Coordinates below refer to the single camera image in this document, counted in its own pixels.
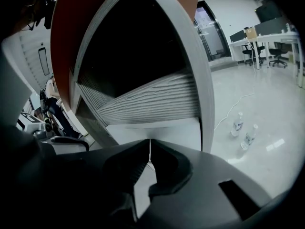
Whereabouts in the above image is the black glass double door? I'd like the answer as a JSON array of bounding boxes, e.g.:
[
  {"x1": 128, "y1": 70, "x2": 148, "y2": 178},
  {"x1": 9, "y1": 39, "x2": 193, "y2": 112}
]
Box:
[{"x1": 193, "y1": 0, "x2": 232, "y2": 62}]

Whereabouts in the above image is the white floor cable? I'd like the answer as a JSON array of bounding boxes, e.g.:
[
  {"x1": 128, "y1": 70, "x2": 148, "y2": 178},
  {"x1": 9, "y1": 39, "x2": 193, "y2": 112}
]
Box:
[{"x1": 213, "y1": 92, "x2": 256, "y2": 132}]

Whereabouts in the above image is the white office desk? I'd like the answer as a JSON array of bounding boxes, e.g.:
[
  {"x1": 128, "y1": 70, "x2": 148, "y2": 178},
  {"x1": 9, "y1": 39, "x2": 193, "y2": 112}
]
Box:
[{"x1": 229, "y1": 31, "x2": 305, "y2": 88}]

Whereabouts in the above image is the clear water bottle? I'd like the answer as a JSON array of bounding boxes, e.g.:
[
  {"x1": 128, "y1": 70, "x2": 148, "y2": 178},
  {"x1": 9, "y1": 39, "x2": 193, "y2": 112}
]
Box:
[
  {"x1": 231, "y1": 112, "x2": 244, "y2": 137},
  {"x1": 240, "y1": 124, "x2": 259, "y2": 151}
]

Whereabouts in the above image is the black pendant light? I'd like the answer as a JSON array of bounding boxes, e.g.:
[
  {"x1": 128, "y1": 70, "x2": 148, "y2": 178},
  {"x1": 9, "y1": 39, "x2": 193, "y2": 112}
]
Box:
[{"x1": 38, "y1": 47, "x2": 51, "y2": 76}]

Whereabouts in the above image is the large black monitor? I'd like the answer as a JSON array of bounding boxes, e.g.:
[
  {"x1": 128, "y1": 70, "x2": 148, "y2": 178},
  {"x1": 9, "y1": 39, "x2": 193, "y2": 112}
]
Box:
[{"x1": 255, "y1": 2, "x2": 284, "y2": 23}]

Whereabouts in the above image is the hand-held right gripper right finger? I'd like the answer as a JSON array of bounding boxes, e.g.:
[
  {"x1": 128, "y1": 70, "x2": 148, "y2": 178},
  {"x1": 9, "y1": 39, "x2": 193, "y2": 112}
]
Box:
[{"x1": 137, "y1": 139, "x2": 274, "y2": 229}]

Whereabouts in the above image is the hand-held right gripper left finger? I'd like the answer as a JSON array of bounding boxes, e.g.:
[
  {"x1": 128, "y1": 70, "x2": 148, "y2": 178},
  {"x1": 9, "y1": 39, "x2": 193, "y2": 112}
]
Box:
[{"x1": 0, "y1": 125, "x2": 151, "y2": 229}]

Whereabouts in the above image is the cardboard box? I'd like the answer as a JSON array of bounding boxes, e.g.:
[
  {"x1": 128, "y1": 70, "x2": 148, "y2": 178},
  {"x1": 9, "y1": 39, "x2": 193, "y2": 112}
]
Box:
[{"x1": 245, "y1": 27, "x2": 259, "y2": 39}]

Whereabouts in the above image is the black office chair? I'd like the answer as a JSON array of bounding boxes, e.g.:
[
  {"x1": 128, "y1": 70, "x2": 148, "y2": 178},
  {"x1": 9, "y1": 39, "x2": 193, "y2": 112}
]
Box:
[
  {"x1": 268, "y1": 42, "x2": 289, "y2": 69},
  {"x1": 241, "y1": 43, "x2": 266, "y2": 66}
]

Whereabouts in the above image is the dark grey panel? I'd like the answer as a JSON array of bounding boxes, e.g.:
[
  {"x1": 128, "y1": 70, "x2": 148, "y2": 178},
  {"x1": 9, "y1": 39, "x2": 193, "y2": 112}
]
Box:
[{"x1": 254, "y1": 17, "x2": 291, "y2": 36}]

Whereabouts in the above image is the grey desk with hutch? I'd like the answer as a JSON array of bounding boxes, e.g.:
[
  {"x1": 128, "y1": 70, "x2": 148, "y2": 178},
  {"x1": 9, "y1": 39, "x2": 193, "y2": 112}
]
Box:
[{"x1": 50, "y1": 0, "x2": 215, "y2": 153}]

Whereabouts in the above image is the black head-mounted camera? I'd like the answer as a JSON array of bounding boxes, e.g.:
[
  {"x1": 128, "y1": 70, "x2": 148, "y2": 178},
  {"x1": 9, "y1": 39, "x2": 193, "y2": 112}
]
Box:
[{"x1": 43, "y1": 0, "x2": 59, "y2": 30}]

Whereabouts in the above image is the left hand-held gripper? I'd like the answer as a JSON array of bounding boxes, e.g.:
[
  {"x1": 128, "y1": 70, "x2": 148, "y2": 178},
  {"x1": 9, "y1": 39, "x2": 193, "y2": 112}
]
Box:
[{"x1": 16, "y1": 111, "x2": 90, "y2": 152}]

